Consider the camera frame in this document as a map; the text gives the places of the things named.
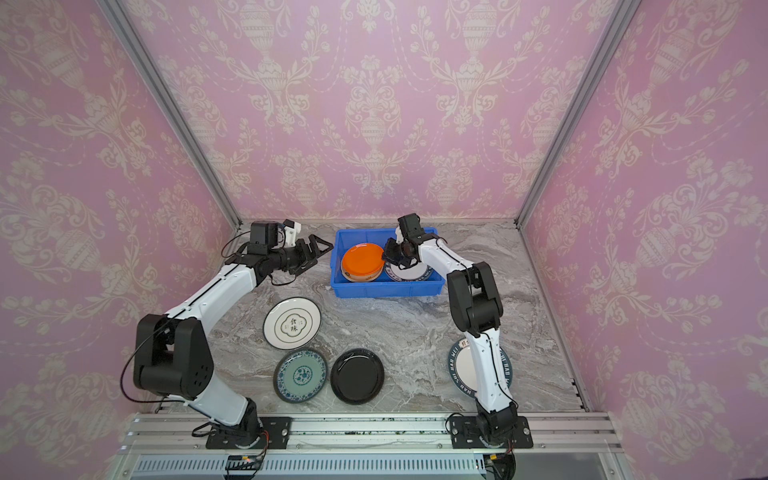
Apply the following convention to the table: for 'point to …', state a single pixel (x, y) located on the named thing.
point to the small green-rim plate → (417, 273)
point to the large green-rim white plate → (461, 368)
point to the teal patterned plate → (299, 376)
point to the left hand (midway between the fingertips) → (326, 253)
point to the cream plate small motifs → (361, 278)
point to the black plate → (357, 375)
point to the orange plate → (363, 259)
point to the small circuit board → (243, 462)
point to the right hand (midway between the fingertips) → (383, 254)
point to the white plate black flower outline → (291, 322)
